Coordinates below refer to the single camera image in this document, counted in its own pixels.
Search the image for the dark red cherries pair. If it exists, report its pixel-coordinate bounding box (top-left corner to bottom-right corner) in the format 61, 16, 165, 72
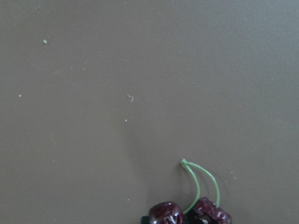
141, 159, 233, 224

